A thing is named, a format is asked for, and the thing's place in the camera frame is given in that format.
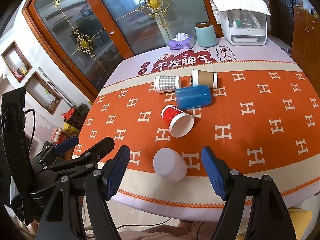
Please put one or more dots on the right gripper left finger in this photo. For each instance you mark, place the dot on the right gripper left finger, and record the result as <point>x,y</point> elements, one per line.
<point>62,217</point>

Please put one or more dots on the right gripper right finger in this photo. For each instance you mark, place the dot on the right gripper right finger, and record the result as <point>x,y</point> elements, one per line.
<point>269,217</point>

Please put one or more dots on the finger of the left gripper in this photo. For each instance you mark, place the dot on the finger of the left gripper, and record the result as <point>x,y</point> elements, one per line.
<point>66,145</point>
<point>100,149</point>

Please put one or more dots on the white plastic cup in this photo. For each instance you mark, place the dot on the white plastic cup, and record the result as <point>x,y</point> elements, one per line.
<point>169,165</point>

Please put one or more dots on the red paper cup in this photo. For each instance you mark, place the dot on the red paper cup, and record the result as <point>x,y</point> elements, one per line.
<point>179,122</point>

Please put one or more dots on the grey checked paper cup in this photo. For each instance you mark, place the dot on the grey checked paper cup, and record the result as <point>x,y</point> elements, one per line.
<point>166,83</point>

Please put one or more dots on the blue plastic cup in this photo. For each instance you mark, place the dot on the blue plastic cup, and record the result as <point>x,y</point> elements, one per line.
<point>193,97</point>

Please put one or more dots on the brown sleeve paper cup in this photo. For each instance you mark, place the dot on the brown sleeve paper cup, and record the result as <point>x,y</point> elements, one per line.
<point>201,77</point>

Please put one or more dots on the orange H-pattern tablecloth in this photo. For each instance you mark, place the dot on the orange H-pattern tablecloth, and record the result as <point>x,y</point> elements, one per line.
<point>263,119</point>

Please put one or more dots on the wooden glass door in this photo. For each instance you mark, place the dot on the wooden glass door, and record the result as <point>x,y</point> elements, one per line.
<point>88,39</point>

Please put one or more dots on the purple tissue pack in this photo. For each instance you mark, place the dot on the purple tissue pack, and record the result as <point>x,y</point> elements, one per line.
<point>181,41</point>

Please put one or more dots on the teal cylindrical canister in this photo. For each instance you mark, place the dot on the teal cylindrical canister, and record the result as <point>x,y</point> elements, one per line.
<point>205,34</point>

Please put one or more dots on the wooden cabinet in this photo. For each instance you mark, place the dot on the wooden cabinet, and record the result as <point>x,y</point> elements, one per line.
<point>305,44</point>

